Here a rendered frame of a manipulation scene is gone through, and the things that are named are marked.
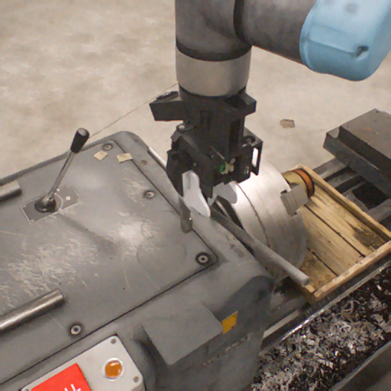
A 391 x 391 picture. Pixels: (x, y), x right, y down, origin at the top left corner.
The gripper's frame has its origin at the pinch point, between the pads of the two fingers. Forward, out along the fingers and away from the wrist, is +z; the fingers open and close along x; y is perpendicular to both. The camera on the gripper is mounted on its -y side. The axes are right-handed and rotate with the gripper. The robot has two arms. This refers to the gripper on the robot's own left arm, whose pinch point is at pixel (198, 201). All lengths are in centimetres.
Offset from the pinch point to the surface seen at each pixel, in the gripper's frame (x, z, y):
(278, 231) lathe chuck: 17.3, 17.6, 0.7
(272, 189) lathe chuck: 19.9, 12.9, -4.9
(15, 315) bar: -27.5, 7.4, -2.3
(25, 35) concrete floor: 63, 136, -350
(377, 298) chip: 67, 81, 6
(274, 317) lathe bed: 20, 49, 3
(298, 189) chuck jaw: 26.4, 16.0, -3.9
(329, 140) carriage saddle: 74, 45, -33
